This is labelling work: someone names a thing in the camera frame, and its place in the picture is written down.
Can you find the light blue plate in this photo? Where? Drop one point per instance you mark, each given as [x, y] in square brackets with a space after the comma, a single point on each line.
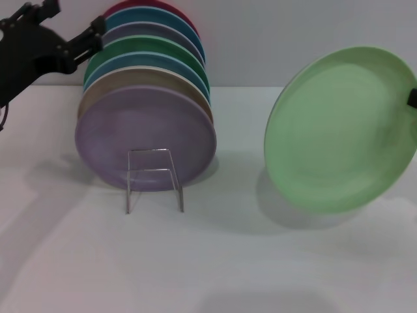
[137, 58]

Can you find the purple plate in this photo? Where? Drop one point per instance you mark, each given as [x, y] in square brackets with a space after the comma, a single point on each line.
[143, 130]

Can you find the beige plate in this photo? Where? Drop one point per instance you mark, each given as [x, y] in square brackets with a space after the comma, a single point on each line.
[130, 78]

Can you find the maroon plate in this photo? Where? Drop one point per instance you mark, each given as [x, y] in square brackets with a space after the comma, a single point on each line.
[137, 4]

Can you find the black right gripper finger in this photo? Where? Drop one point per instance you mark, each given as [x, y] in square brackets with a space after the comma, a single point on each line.
[412, 97]

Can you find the dark green plate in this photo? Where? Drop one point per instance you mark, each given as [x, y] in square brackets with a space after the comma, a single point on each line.
[143, 44]

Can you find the light green plate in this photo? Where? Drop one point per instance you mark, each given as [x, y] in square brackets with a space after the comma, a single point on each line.
[339, 130]

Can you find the grey lavender plate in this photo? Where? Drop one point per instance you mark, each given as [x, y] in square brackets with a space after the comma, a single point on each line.
[143, 29]

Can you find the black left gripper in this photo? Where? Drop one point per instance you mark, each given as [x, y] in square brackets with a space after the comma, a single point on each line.
[29, 42]

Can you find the teal plate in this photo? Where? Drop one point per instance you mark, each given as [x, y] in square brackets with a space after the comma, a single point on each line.
[143, 15]

